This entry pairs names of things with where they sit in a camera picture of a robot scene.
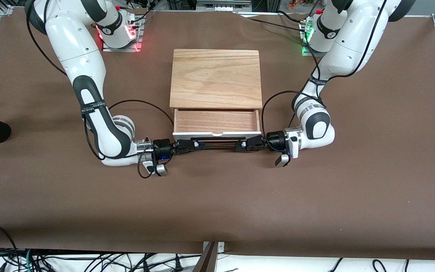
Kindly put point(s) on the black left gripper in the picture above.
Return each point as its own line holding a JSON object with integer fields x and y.
{"x": 275, "y": 140}

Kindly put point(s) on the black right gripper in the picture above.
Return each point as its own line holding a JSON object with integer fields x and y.
{"x": 162, "y": 147}

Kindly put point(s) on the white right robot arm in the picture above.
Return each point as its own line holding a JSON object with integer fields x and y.
{"x": 77, "y": 45}

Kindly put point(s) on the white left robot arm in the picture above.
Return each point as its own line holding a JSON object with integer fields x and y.
{"x": 317, "y": 128}

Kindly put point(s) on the wooden drawer cabinet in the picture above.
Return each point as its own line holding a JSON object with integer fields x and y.
{"x": 215, "y": 79}

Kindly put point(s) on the brown paper table cover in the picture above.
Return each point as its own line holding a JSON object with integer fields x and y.
{"x": 217, "y": 189}

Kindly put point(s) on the dark wooden beam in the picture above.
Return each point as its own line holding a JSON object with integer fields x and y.
{"x": 207, "y": 262}

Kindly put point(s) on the silver equipment box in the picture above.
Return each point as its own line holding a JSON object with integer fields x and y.
{"x": 221, "y": 5}

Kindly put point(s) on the silver metal bracket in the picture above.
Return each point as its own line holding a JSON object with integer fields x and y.
{"x": 221, "y": 247}

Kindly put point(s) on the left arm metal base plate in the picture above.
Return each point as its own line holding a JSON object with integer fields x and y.
{"x": 308, "y": 53}

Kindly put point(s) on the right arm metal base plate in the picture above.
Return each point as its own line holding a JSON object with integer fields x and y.
{"x": 121, "y": 49}

